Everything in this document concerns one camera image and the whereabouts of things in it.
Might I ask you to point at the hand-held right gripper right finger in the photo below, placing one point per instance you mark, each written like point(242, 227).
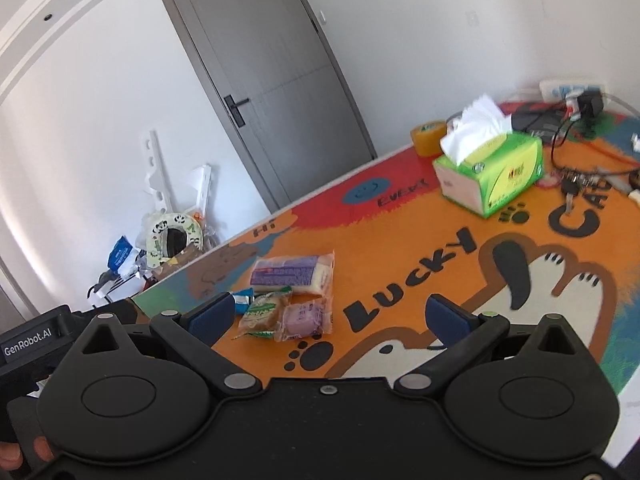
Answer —
point(447, 320)

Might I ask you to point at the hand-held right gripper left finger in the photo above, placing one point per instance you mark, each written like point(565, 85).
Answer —
point(212, 317)

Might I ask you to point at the blue and white snack packet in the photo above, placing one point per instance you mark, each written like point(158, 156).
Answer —
point(244, 302)

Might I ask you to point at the green label bread packet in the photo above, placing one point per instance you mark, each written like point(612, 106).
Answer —
point(262, 312)

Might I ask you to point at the purple and white snack packet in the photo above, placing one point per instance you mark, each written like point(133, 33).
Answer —
point(290, 275)

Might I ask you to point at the pale purple snack packet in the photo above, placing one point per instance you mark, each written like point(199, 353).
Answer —
point(302, 320)

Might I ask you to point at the person's left hand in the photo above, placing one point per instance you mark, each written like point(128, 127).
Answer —
point(44, 450)

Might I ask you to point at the panda print toilet seat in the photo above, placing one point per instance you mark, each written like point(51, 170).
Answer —
point(155, 245)

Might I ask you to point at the colourful printed table mat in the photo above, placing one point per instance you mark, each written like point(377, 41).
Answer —
point(400, 240)

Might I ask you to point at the black metal rack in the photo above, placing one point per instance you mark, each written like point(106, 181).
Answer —
point(107, 282)

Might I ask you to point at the blue plastic bag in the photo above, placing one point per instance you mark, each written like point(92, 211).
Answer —
point(120, 255)

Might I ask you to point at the white shelf board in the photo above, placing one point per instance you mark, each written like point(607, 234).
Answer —
point(202, 187)

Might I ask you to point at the green tissue box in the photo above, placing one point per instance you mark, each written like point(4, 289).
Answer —
point(500, 175)

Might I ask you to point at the bunch of keys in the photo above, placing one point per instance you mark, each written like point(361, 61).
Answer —
point(570, 187)

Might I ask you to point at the yellow tape roll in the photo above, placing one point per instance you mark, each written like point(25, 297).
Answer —
point(425, 140)

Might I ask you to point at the black flat device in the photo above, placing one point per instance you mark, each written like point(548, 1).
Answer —
point(535, 120)

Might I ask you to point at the white plastic stick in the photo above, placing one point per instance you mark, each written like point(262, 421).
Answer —
point(635, 196)

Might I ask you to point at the grey door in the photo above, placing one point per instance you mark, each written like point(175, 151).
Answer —
point(270, 85)

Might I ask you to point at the white power strip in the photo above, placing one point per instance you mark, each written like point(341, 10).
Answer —
point(555, 90)

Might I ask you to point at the small white plug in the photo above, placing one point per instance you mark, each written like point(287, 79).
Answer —
point(636, 142)

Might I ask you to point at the black power adapter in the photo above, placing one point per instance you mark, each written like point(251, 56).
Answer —
point(592, 102)

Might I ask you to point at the white wall plate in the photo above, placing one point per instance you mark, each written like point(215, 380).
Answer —
point(472, 17)

